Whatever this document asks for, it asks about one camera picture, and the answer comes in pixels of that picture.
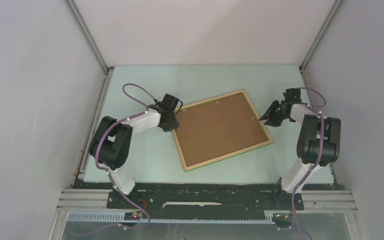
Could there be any left aluminium corner post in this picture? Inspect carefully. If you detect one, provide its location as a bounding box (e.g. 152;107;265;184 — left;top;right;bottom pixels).
64;0;109;74

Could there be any aluminium corner post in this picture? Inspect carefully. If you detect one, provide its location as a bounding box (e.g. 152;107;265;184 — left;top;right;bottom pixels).
299;0;344;74
64;0;109;74

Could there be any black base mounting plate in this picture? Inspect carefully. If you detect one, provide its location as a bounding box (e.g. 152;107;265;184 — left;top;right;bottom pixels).
106;183;304;221

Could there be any brown cardboard backing board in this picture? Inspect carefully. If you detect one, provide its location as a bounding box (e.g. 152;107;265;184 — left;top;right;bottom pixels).
175;92;268;168

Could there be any aluminium rail base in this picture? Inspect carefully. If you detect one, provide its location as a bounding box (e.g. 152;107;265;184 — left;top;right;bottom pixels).
55;189;358;223

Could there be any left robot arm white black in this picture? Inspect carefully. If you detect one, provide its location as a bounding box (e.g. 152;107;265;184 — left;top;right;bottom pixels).
88;93;183;208

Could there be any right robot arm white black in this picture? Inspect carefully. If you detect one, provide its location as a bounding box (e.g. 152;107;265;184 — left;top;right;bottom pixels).
260;87;342;209

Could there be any right aluminium corner post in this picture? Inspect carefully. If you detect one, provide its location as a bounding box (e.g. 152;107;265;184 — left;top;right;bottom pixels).
299;0;344;74

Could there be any wooden picture frame green edge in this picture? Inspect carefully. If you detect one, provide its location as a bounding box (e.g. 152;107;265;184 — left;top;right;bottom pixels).
171;89;275;173

